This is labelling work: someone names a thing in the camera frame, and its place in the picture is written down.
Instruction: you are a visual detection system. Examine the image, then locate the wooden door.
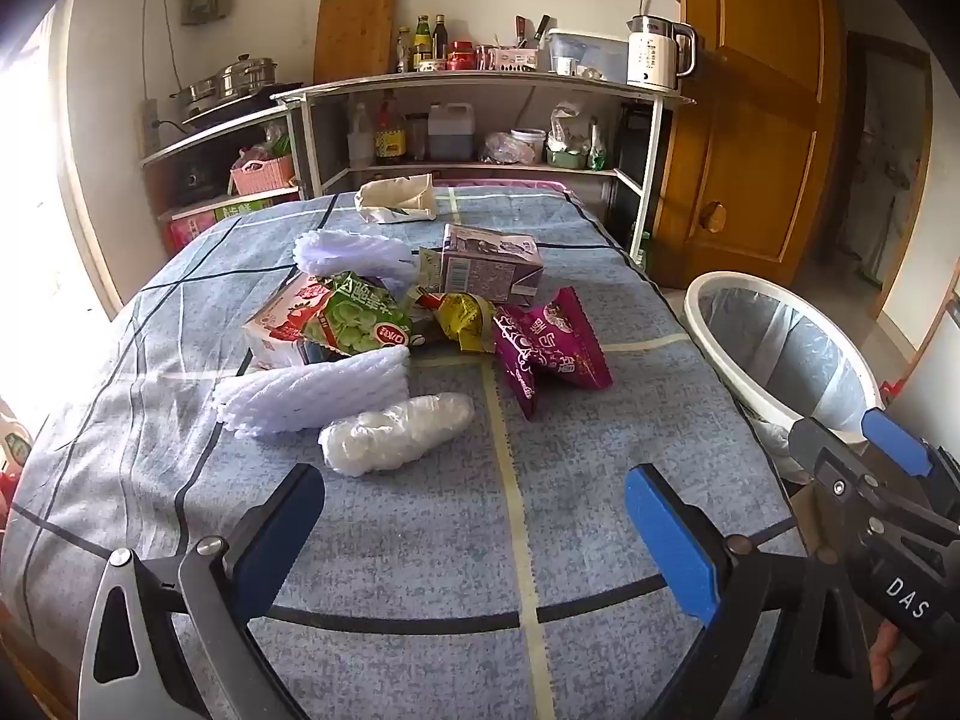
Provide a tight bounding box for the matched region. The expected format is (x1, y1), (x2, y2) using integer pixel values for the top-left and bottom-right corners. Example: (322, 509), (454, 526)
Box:
(649, 0), (845, 290)

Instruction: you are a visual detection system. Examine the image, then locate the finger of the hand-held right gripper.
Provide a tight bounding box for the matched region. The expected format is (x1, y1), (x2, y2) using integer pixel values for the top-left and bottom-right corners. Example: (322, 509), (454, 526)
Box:
(861, 406), (960, 518)
(787, 418), (960, 552)

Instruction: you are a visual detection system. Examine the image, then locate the dark liquid plastic jug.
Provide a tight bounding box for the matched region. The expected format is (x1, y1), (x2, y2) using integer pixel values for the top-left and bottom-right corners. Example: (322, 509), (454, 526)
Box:
(427, 101), (477, 161)

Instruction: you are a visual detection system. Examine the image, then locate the clear plastic storage box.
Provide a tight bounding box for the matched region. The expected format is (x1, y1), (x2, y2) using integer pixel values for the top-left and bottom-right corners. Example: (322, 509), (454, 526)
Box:
(544, 28), (631, 80)

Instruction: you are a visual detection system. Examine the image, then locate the pink lid storage box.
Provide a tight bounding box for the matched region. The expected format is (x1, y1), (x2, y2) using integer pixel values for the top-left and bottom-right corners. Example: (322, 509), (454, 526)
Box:
(431, 178), (560, 192)

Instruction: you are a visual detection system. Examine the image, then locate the yellow label oil bottle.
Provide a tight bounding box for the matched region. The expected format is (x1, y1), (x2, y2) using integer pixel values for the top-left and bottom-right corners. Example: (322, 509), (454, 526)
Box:
(373, 90), (406, 164)

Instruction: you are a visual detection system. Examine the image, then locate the small white shelf rack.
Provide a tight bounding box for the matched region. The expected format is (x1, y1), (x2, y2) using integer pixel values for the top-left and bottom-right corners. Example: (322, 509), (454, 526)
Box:
(141, 103), (308, 241)

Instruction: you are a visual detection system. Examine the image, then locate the black kitchen appliance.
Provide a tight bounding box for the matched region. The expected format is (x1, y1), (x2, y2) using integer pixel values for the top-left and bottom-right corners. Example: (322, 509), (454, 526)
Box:
(176, 161), (226, 203)

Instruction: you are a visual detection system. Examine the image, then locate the clear plastic bottle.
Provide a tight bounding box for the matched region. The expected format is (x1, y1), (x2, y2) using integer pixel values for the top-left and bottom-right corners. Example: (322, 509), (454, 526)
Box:
(347, 103), (376, 166)

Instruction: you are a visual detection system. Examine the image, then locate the yellow wrapper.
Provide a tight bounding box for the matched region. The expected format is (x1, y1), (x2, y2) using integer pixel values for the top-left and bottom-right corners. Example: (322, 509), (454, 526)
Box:
(435, 292), (500, 353)

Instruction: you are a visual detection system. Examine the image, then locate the wooden cutting board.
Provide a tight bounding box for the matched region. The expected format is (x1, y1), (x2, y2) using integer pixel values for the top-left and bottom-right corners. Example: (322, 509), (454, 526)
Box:
(313, 0), (398, 85)

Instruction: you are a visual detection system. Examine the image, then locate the clear plastic bag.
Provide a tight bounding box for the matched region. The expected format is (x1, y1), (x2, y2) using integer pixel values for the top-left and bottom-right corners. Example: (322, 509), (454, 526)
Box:
(480, 131), (537, 166)
(319, 392), (476, 477)

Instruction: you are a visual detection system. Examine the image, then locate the pink drink carton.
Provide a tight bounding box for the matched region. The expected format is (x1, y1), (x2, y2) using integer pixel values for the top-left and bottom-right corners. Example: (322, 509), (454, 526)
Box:
(242, 274), (331, 372)

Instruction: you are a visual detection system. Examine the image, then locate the pink utensil tray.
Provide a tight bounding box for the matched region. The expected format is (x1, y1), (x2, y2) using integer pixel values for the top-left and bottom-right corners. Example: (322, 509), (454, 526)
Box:
(478, 45), (541, 70)

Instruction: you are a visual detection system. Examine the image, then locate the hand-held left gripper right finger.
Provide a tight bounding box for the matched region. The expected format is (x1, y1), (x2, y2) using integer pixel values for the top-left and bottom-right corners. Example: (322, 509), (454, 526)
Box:
(625, 463), (875, 720)

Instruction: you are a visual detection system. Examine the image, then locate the purple snack packet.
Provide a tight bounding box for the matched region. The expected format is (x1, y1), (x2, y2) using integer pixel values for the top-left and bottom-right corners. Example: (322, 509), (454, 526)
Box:
(491, 286), (612, 421)

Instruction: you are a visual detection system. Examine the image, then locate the purple milk carton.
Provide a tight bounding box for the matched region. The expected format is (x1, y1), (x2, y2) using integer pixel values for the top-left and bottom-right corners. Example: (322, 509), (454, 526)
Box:
(439, 223), (545, 305)

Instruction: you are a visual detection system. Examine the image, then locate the white foam net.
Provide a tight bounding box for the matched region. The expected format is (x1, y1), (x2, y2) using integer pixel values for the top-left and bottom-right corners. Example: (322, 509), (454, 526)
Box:
(212, 345), (412, 440)
(292, 229), (417, 293)

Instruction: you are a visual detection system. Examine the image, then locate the beige paper bag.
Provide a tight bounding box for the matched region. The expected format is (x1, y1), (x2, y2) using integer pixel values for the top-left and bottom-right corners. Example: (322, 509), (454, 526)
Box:
(354, 174), (437, 226)

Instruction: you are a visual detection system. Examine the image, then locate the white snack bag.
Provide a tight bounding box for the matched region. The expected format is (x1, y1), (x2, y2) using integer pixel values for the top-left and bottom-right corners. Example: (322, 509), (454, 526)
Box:
(547, 103), (593, 153)

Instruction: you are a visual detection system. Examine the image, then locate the stainless steamer pot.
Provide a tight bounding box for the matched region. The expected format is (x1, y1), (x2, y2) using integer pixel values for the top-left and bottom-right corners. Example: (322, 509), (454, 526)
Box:
(171, 54), (280, 107)

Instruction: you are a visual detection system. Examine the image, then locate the red and green carton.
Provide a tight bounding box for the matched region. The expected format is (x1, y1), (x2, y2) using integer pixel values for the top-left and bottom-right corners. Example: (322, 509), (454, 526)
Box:
(166, 191), (301, 252)

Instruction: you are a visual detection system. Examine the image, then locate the green snack packet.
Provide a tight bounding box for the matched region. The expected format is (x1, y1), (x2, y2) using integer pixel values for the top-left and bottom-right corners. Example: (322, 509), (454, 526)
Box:
(304, 270), (413, 357)

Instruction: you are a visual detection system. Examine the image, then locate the large white shelf rack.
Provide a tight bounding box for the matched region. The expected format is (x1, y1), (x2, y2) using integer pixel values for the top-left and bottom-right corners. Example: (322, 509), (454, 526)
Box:
(270, 73), (697, 263)

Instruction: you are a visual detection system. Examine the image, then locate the black induction cooker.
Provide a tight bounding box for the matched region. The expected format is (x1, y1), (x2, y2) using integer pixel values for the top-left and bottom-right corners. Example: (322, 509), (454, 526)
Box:
(182, 82), (305, 128)

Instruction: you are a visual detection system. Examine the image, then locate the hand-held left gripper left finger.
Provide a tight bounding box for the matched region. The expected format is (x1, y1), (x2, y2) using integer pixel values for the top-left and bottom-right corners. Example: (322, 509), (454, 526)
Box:
(77, 463), (327, 720)

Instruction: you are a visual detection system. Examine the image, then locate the white rim waste bin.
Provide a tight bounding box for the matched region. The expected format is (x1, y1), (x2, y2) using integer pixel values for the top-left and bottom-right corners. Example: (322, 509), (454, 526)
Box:
(684, 270), (886, 445)

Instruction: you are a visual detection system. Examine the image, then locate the person's right hand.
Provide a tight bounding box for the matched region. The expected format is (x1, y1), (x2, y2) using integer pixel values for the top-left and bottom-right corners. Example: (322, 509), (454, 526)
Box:
(870, 621), (901, 691)

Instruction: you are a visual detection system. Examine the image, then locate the white electric kettle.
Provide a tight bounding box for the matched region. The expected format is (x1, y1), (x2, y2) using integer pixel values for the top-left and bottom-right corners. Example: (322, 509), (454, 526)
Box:
(626, 13), (698, 89)

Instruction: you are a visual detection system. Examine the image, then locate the blue checked blanket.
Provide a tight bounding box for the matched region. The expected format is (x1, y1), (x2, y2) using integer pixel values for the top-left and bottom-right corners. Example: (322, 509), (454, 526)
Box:
(0, 187), (807, 720)

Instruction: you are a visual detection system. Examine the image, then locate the pink plastic basket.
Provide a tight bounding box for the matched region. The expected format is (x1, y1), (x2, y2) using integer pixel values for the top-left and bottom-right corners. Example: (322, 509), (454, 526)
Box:
(229, 156), (295, 196)

